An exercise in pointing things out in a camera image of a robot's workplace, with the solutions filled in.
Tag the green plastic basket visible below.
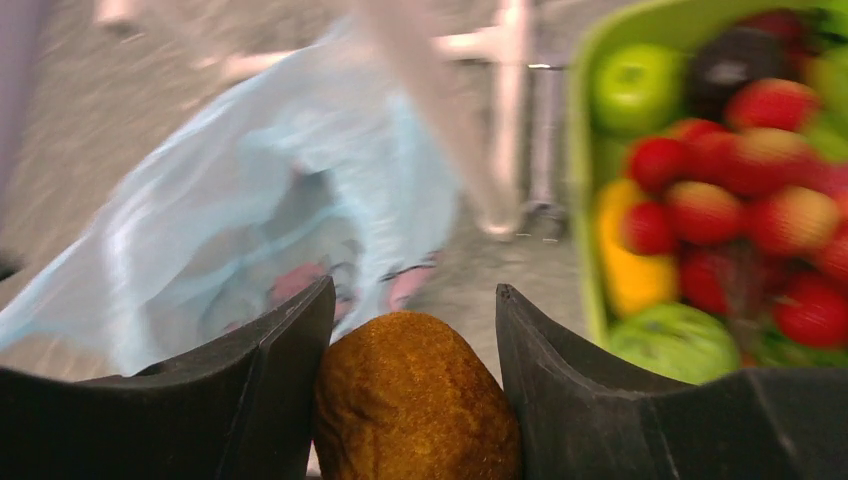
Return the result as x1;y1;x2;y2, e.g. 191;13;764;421
568;1;847;368

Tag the fake green lime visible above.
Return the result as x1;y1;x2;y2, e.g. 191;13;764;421
607;303;741;385

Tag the white PVC pipe frame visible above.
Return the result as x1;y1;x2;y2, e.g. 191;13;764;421
93;1;565;243

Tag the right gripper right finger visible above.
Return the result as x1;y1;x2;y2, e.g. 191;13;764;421
496;284;847;479

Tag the fake yellow lemon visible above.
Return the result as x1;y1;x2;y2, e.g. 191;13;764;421
594;178;680;319

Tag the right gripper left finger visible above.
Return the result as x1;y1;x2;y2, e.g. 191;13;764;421
1;277;335;479

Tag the fake green apple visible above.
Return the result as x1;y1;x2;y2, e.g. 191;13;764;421
589;43;685;136

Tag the fake dark purple fruit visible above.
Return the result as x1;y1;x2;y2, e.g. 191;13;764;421
684;27;793;122

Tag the light blue plastic bag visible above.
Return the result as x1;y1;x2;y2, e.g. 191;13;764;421
1;19;460;376

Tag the fake brown kiwi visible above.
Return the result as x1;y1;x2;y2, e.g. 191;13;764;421
313;311;523;479

